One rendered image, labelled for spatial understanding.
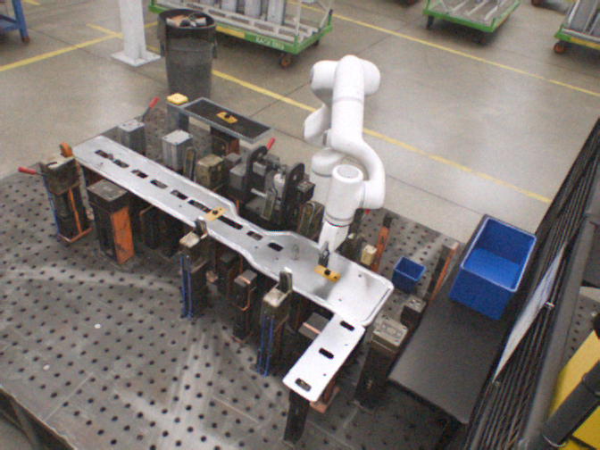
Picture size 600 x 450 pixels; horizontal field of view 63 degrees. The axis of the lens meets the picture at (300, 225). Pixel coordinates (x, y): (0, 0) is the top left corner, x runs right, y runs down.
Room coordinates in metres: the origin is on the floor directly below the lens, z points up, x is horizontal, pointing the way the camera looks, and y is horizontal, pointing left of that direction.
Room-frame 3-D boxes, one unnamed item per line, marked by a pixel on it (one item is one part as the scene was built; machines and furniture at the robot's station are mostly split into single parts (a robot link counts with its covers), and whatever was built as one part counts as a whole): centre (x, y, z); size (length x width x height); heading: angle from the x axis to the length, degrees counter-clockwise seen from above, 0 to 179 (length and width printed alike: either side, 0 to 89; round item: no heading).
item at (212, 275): (1.35, 0.30, 0.84); 0.13 x 0.05 x 0.29; 152
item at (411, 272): (1.44, -0.46, 0.74); 0.11 x 0.10 x 0.09; 62
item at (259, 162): (1.47, 0.12, 0.94); 0.18 x 0.13 x 0.49; 62
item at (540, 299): (0.78, -0.55, 1.30); 0.23 x 0.02 x 0.31; 152
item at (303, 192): (1.42, 0.01, 0.91); 0.07 x 0.05 x 0.42; 152
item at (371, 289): (1.34, 0.33, 1.00); 1.38 x 0.22 x 0.02; 62
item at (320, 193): (1.77, -0.07, 0.88); 0.19 x 0.19 x 0.18
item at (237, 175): (1.53, 0.24, 0.89); 0.13 x 0.11 x 0.38; 152
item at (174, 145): (1.64, 0.52, 0.90); 0.13 x 0.10 x 0.41; 152
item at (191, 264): (1.16, 0.33, 0.87); 0.12 x 0.09 x 0.35; 152
